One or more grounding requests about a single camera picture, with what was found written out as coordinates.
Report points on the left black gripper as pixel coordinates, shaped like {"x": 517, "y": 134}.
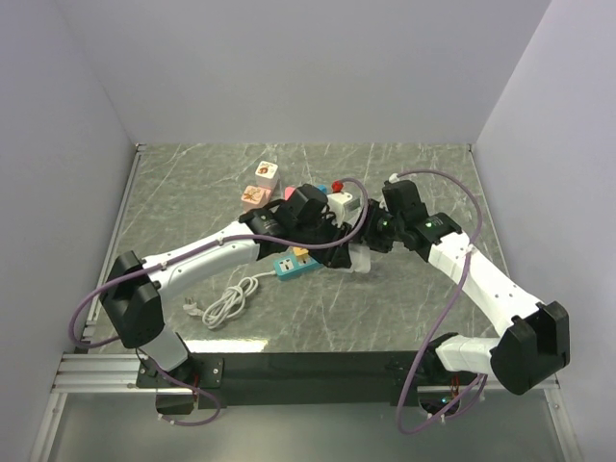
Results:
{"x": 339, "y": 258}

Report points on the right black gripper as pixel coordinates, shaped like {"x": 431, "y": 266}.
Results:
{"x": 368, "y": 237}

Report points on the white triangular socket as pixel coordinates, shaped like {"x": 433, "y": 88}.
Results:
{"x": 360, "y": 258}

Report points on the yellow plug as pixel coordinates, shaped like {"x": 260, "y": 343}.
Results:
{"x": 301, "y": 254}

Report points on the teal power strip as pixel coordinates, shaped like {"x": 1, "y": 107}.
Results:
{"x": 290, "y": 266}

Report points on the pink triangular socket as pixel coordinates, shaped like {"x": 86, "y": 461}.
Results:
{"x": 288, "y": 192}

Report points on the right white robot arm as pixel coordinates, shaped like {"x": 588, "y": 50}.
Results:
{"x": 533, "y": 337}

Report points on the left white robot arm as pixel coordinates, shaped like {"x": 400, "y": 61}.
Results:
{"x": 137, "y": 289}

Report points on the pink cube adapter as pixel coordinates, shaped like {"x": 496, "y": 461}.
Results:
{"x": 257, "y": 195}

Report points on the pink power strip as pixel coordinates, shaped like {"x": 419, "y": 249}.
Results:
{"x": 248, "y": 206}

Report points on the white cube adapter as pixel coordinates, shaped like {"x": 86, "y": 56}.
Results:
{"x": 267, "y": 175}

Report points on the black base beam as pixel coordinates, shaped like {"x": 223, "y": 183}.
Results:
{"x": 220, "y": 380}

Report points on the aluminium rail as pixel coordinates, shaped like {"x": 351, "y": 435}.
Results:
{"x": 98, "y": 374}

